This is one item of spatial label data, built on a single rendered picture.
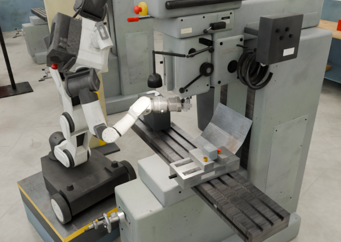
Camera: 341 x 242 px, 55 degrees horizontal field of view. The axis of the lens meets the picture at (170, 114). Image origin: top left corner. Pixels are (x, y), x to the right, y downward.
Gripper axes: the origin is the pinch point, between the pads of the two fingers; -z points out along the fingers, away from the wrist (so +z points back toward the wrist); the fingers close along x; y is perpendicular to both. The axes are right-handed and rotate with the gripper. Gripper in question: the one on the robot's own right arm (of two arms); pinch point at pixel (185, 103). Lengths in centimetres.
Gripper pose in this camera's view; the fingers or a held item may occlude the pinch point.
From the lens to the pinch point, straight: 180.2
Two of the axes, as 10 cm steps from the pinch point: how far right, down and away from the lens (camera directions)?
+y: 0.1, 8.9, 4.5
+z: -10.0, 0.5, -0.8
